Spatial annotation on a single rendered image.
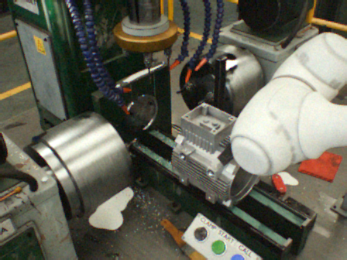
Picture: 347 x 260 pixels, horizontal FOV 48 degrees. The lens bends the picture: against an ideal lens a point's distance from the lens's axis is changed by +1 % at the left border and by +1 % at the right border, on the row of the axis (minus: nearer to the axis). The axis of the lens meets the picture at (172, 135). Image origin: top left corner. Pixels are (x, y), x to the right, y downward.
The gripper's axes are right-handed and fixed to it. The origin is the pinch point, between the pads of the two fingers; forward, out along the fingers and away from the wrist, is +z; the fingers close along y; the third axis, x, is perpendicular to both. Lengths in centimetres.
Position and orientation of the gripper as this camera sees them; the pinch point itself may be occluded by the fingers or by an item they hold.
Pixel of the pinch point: (228, 155)
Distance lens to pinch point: 99.3
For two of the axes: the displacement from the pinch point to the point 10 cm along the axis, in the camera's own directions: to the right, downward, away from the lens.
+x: 6.2, 7.6, -1.9
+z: -3.4, 4.8, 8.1
